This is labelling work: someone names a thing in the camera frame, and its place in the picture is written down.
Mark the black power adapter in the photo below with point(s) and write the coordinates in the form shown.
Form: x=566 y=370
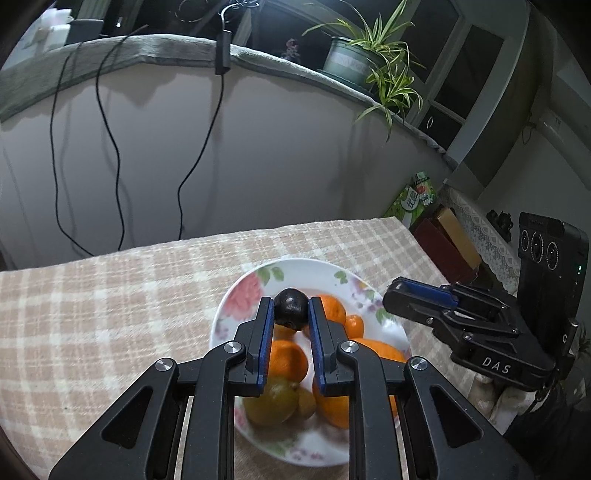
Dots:
x=222 y=53

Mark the small smooth orange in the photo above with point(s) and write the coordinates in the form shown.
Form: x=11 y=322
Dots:
x=355 y=326

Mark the white floral plate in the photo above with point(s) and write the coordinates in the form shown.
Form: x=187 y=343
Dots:
x=295 y=272

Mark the white crumpled cloth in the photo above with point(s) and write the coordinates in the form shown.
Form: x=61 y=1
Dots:
x=503 y=401

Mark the small flowering plant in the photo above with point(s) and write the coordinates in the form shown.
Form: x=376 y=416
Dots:
x=292 y=48

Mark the rough-skinned orange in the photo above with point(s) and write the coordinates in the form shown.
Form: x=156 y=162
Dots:
x=286 y=360

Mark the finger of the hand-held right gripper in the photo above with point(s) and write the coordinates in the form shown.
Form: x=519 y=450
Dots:
x=411 y=309
x=427 y=291

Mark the dark red box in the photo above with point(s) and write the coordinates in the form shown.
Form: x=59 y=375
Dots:
x=438 y=247

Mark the green printed box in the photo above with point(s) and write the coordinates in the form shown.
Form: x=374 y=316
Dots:
x=411 y=201

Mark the white box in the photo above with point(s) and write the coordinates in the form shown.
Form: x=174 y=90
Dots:
x=53 y=30

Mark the white-framed window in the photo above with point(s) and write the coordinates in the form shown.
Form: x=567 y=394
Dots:
x=480 y=50

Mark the white lace cloth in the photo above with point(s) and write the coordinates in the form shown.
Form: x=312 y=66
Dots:
x=489 y=251

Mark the brown round fruit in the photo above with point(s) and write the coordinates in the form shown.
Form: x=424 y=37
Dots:
x=306 y=402

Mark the green-brown round fruit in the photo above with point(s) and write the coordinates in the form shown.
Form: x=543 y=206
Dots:
x=272 y=402

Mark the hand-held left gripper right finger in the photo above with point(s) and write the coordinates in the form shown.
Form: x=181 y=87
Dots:
x=318 y=350

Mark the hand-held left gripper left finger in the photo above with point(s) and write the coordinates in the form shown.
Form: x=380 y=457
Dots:
x=265 y=344

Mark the dark purple passion fruit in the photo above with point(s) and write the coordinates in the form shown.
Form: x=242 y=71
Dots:
x=291 y=305

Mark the spider plant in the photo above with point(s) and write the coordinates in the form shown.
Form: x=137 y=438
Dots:
x=392 y=83

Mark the pale green plant pot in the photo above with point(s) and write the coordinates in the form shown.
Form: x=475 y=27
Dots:
x=346 y=60

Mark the dark figurine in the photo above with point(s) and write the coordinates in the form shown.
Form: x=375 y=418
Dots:
x=501 y=222

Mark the large smooth orange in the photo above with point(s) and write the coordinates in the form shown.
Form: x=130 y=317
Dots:
x=334 y=408

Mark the tan box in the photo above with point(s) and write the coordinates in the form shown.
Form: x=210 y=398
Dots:
x=459 y=235

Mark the small tangerine with stem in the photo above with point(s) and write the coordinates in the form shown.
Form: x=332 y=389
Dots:
x=333 y=308

